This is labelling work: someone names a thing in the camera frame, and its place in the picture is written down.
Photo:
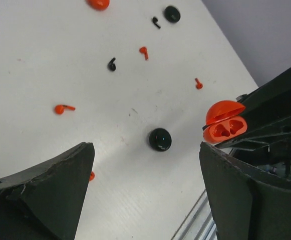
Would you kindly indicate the red earbud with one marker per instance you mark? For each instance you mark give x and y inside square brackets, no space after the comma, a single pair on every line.
[143,50]
[59,109]
[199,85]
[92,176]

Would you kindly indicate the aluminium mounting rail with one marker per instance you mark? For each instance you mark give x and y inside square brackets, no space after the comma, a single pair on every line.
[199,223]

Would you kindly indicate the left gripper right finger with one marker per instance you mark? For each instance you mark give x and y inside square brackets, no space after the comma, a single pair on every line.
[246,202]

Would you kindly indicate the black earbud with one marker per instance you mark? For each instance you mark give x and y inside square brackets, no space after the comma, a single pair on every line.
[111,65]
[155,22]

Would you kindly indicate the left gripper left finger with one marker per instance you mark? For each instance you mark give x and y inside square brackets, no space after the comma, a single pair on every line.
[45,201]

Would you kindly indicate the red charging case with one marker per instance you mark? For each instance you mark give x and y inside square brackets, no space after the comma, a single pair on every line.
[223,122]
[99,5]

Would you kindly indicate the black earbud charging case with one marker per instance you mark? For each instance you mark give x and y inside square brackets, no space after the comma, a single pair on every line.
[160,139]

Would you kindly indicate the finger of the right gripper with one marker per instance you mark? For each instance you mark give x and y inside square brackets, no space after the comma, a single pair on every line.
[266,135]
[270,102]

